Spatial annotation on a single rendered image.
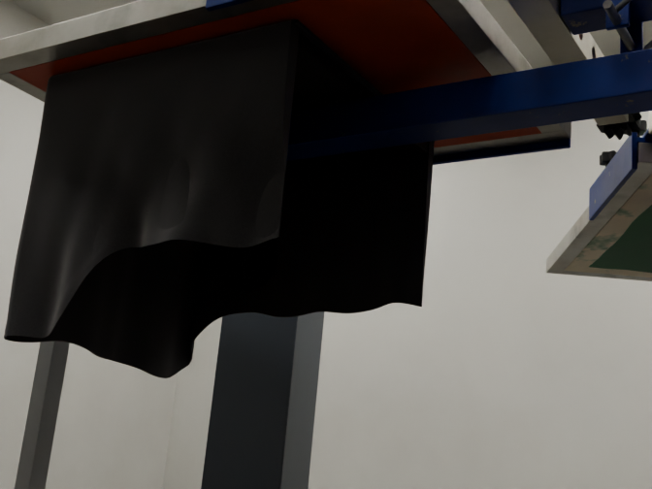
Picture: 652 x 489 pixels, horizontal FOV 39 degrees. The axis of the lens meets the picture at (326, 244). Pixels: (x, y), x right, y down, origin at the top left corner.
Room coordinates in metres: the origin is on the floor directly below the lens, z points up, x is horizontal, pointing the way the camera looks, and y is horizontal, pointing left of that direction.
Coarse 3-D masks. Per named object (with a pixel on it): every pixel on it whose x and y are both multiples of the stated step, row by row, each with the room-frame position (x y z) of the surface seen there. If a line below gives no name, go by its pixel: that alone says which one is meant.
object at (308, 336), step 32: (224, 320) 2.03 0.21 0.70; (256, 320) 2.00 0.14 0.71; (288, 320) 1.98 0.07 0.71; (320, 320) 2.12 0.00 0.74; (224, 352) 2.03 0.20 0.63; (256, 352) 2.00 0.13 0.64; (288, 352) 1.98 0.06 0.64; (320, 352) 2.14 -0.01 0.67; (224, 384) 2.02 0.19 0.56; (256, 384) 2.00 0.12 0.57; (288, 384) 1.97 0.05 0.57; (224, 416) 2.02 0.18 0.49; (256, 416) 2.00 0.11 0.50; (288, 416) 1.98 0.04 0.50; (224, 448) 2.02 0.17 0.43; (256, 448) 1.99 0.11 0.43; (288, 448) 2.00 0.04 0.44; (224, 480) 2.01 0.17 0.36; (256, 480) 1.99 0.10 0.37; (288, 480) 2.02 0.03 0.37
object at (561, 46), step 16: (512, 0) 1.08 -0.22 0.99; (528, 0) 1.07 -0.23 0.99; (544, 0) 1.07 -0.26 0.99; (560, 0) 1.11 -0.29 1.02; (528, 16) 1.11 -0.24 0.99; (544, 16) 1.11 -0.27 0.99; (560, 16) 1.11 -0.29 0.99; (544, 32) 1.15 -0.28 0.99; (560, 32) 1.15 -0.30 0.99; (544, 48) 1.19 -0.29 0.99; (560, 48) 1.19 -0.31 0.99; (576, 48) 1.18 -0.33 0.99; (592, 48) 1.24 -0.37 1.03
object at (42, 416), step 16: (48, 352) 1.77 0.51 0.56; (64, 352) 1.79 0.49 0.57; (48, 368) 1.77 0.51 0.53; (64, 368) 1.80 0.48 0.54; (48, 384) 1.77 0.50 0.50; (32, 400) 1.78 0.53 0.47; (48, 400) 1.77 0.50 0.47; (32, 416) 1.78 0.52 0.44; (48, 416) 1.78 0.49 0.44; (32, 432) 1.77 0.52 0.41; (48, 432) 1.78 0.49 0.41; (32, 448) 1.77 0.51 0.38; (48, 448) 1.79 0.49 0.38; (32, 464) 1.77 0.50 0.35; (48, 464) 1.80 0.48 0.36; (16, 480) 1.78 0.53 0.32; (32, 480) 1.77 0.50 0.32
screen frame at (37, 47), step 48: (144, 0) 1.16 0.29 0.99; (192, 0) 1.11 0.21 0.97; (288, 0) 1.06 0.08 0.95; (432, 0) 1.03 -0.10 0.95; (0, 48) 1.32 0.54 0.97; (48, 48) 1.26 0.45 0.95; (96, 48) 1.25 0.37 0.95; (480, 48) 1.14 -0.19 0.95; (480, 144) 1.47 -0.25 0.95; (528, 144) 1.46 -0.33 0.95
